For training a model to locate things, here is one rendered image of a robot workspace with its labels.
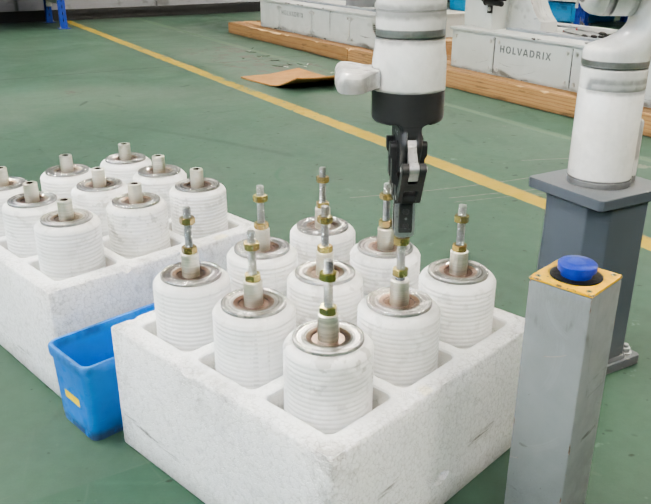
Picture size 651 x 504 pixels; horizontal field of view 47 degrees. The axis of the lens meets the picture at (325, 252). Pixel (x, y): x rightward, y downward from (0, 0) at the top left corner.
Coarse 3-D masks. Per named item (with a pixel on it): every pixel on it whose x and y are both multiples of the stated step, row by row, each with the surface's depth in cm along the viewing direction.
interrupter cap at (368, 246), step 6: (366, 240) 104; (372, 240) 104; (360, 246) 102; (366, 246) 102; (372, 246) 103; (396, 246) 103; (408, 246) 102; (366, 252) 100; (372, 252) 100; (378, 252) 100; (384, 252) 100; (390, 252) 100; (396, 252) 100; (408, 252) 100; (384, 258) 99; (390, 258) 99
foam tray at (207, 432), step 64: (128, 320) 98; (512, 320) 98; (128, 384) 98; (192, 384) 86; (384, 384) 84; (448, 384) 85; (512, 384) 97; (192, 448) 90; (256, 448) 80; (320, 448) 73; (384, 448) 78; (448, 448) 89
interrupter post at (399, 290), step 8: (392, 280) 85; (408, 280) 85; (392, 288) 85; (400, 288) 85; (408, 288) 85; (392, 296) 86; (400, 296) 85; (408, 296) 86; (392, 304) 86; (400, 304) 86
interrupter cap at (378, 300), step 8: (384, 288) 90; (368, 296) 87; (376, 296) 88; (384, 296) 88; (416, 296) 88; (424, 296) 88; (368, 304) 86; (376, 304) 86; (384, 304) 86; (408, 304) 86; (416, 304) 86; (424, 304) 86; (376, 312) 84; (384, 312) 84; (392, 312) 84; (400, 312) 84; (408, 312) 84; (416, 312) 84; (424, 312) 84
